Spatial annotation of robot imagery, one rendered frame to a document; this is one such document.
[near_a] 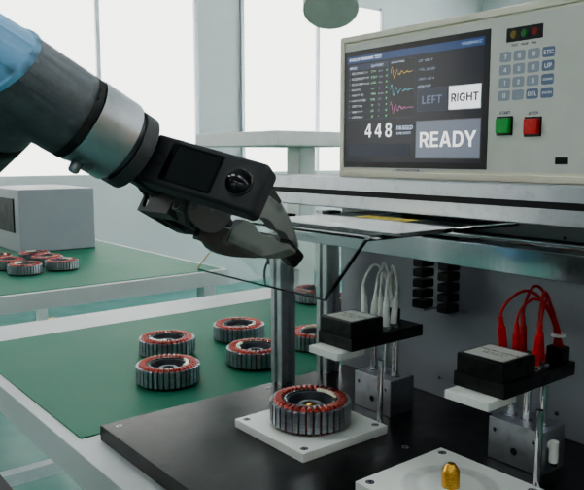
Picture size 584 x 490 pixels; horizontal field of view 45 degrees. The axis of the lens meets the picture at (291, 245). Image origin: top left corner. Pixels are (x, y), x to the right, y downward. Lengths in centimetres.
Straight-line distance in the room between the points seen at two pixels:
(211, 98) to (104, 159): 556
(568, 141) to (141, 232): 516
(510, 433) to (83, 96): 63
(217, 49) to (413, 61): 529
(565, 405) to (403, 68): 50
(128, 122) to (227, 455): 48
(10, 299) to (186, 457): 131
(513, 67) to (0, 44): 57
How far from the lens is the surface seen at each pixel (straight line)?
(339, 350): 98
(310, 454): 91
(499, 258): 85
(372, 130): 103
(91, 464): 99
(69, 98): 58
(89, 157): 60
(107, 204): 569
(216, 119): 616
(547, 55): 86
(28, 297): 218
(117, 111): 60
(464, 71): 93
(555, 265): 81
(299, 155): 201
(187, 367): 123
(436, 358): 114
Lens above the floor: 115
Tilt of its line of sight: 7 degrees down
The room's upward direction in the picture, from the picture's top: straight up
